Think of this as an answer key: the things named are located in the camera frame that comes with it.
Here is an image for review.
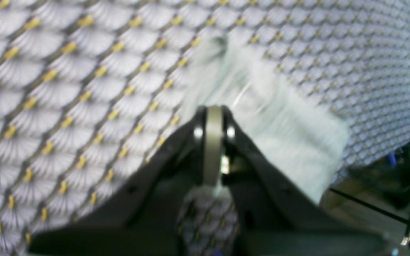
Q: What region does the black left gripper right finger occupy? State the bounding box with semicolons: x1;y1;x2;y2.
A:
218;106;393;256

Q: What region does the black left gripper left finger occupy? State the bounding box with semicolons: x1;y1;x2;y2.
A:
28;107;214;256

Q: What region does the grey T-shirt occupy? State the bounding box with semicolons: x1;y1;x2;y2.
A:
180;36;351;204

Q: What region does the fan-patterned table cloth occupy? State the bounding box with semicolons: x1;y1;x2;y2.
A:
0;0;410;256

